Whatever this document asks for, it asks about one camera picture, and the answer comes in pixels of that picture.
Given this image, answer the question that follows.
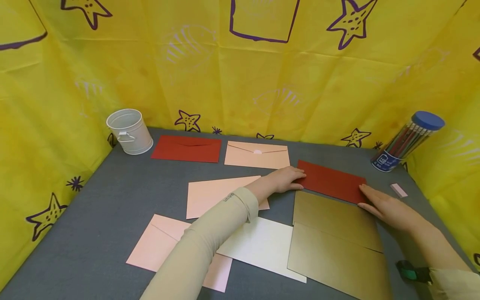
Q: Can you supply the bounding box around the person's left hand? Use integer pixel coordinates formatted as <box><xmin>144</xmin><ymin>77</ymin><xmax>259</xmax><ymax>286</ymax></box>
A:
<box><xmin>265</xmin><ymin>166</ymin><xmax>308</xmax><ymax>195</ymax></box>

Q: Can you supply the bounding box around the person's right hand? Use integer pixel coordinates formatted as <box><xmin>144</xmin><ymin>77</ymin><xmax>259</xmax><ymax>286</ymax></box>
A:
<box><xmin>357</xmin><ymin>184</ymin><xmax>427</xmax><ymax>235</ymax></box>

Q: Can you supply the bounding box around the red envelope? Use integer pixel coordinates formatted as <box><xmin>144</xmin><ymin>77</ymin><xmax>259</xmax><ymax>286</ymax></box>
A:
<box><xmin>151</xmin><ymin>135</ymin><xmax>223</xmax><ymax>163</ymax></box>
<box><xmin>297</xmin><ymin>160</ymin><xmax>368</xmax><ymax>205</ymax></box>

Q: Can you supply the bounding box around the person's left forearm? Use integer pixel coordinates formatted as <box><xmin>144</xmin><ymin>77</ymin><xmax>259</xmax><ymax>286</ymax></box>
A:
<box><xmin>140</xmin><ymin>177</ymin><xmax>274</xmax><ymax>300</ymax></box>

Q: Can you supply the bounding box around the person's right forearm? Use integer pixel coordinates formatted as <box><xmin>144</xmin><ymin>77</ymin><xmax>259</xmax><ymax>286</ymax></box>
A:
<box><xmin>407</xmin><ymin>223</ymin><xmax>480</xmax><ymax>300</ymax></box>

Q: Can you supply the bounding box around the gold envelope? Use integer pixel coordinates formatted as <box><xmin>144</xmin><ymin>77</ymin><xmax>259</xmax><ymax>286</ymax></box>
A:
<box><xmin>287</xmin><ymin>222</ymin><xmax>394</xmax><ymax>300</ymax></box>
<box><xmin>292</xmin><ymin>191</ymin><xmax>384</xmax><ymax>253</ymax></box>

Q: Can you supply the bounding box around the pink envelope with white seal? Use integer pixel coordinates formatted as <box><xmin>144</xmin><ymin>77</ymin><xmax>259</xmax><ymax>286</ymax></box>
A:
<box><xmin>224</xmin><ymin>141</ymin><xmax>291</xmax><ymax>170</ymax></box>

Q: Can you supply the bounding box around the pencil tube with blue lid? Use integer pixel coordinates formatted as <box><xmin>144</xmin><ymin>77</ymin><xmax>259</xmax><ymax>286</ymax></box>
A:
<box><xmin>371</xmin><ymin>111</ymin><xmax>446</xmax><ymax>173</ymax></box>

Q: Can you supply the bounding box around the white metal bucket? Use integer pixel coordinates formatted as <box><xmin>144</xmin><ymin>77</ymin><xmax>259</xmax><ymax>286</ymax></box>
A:
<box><xmin>106</xmin><ymin>109</ymin><xmax>154</xmax><ymax>155</ymax></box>

